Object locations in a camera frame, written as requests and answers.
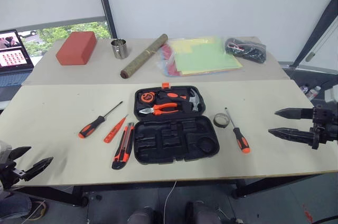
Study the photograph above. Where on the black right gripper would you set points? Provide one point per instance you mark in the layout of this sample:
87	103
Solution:
326	126

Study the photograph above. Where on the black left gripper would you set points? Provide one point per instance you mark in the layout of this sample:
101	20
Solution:
9	173

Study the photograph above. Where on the black plastic tool case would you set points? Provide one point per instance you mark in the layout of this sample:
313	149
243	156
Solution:
174	139

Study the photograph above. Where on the small white bottle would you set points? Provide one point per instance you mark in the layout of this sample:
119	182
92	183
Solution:
314	92

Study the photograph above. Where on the black orange screwdriver thin shaft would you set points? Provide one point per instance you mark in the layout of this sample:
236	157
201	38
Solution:
91	127

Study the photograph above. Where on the dark tape roll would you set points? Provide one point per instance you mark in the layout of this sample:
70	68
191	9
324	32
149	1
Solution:
217	122

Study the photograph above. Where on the orange voltage tester pen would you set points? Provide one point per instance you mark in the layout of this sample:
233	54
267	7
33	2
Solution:
112	133

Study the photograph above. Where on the black orange utility knife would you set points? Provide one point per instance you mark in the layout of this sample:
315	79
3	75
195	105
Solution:
122	150

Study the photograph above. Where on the claw hammer head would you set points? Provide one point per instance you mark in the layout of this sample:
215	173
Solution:
195	100

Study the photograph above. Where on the dark diagonal beam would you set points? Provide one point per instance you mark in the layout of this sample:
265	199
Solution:
319	23

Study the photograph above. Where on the bag of coloured paper sheets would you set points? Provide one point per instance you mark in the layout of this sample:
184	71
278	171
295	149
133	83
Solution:
206	57

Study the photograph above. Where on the red foam block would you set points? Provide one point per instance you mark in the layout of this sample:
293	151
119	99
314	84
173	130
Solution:
75	49

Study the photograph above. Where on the dark rounded shape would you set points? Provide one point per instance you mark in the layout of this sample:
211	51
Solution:
141	216

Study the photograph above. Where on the orange black tape measure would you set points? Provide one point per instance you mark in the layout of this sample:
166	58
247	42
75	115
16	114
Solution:
146	97

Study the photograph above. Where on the perforated metal cup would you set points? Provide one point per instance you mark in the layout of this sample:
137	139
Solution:
120	49

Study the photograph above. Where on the rolled brown mat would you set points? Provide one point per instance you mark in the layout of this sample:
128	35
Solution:
142	56

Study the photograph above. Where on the black window frame post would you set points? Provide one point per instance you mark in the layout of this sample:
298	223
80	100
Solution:
107	4

